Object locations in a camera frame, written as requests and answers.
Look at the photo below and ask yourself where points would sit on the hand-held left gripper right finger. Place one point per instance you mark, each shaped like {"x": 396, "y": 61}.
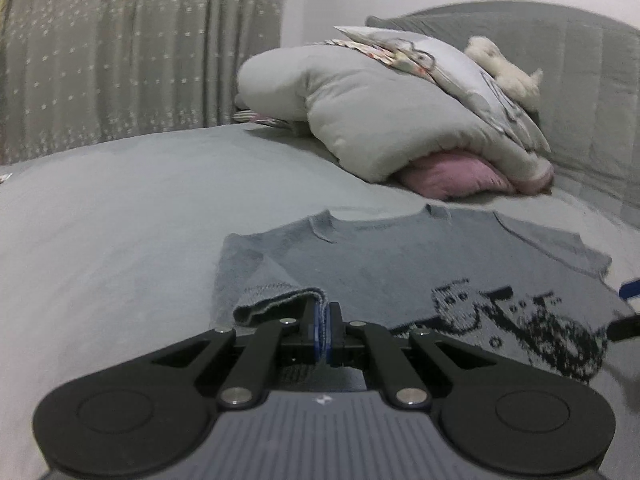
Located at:
{"x": 334, "y": 325}

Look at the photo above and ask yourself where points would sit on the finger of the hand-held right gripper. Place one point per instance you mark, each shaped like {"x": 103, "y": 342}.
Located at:
{"x": 625, "y": 327}

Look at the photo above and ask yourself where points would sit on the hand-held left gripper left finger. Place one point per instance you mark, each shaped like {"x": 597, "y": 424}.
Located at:
{"x": 316, "y": 325}

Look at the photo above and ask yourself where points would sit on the grey patterned knit sweater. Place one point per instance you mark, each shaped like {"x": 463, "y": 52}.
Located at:
{"x": 380, "y": 265}

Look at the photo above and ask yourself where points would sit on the pink pillow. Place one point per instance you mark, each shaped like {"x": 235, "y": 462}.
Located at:
{"x": 450, "y": 175}

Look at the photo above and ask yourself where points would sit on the striped cloth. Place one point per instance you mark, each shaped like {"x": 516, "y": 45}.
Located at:
{"x": 260, "y": 117}

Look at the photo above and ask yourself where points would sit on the folded light grey duvet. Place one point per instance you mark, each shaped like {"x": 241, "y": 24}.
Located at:
{"x": 360, "y": 110}

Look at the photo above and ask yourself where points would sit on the bed with grey sheet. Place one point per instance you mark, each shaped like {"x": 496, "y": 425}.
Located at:
{"x": 125, "y": 220}

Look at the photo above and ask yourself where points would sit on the grey padded headboard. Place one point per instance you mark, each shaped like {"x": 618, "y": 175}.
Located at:
{"x": 585, "y": 85}

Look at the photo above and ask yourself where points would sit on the floral patterned cloth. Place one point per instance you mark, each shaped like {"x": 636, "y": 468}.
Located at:
{"x": 395, "y": 57}

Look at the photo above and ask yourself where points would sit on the white plush toy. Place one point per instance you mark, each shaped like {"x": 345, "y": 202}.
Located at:
{"x": 510, "y": 70}

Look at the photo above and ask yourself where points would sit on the white pillow with outline print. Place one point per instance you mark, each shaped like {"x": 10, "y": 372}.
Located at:
{"x": 460, "y": 70}

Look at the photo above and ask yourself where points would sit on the grey dotted curtain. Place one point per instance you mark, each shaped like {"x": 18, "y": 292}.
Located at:
{"x": 125, "y": 50}

